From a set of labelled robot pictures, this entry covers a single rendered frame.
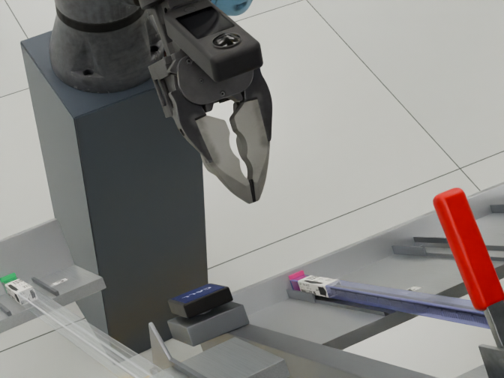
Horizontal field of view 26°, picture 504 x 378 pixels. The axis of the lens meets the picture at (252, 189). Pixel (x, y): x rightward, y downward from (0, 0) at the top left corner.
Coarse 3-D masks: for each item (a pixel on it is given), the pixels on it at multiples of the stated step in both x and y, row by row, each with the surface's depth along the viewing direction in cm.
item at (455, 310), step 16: (336, 288) 87; (352, 288) 85; (368, 288) 83; (384, 288) 81; (368, 304) 82; (384, 304) 79; (400, 304) 77; (416, 304) 74; (432, 304) 72; (448, 304) 71; (464, 304) 69; (448, 320) 71; (464, 320) 69; (480, 320) 67
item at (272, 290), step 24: (480, 192) 104; (432, 216) 102; (480, 216) 103; (360, 240) 100; (384, 240) 100; (408, 240) 101; (312, 264) 97; (336, 264) 98; (360, 264) 99; (264, 288) 96; (288, 288) 97
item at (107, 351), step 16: (32, 288) 89; (32, 304) 83; (48, 304) 81; (48, 320) 79; (64, 320) 75; (80, 320) 73; (64, 336) 74; (80, 336) 69; (96, 336) 68; (96, 352) 65; (112, 352) 63; (128, 352) 62; (112, 368) 62; (128, 368) 59; (144, 368) 58; (160, 368) 57
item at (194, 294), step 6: (198, 288) 90; (204, 288) 88; (210, 288) 88; (216, 288) 87; (186, 294) 89; (192, 294) 88; (198, 294) 87; (204, 294) 86; (180, 300) 87; (186, 300) 86; (192, 300) 85
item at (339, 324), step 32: (480, 224) 100; (416, 256) 96; (448, 256) 91; (416, 288) 84; (448, 288) 81; (256, 320) 92; (288, 320) 88; (320, 320) 84; (352, 320) 81; (384, 320) 79
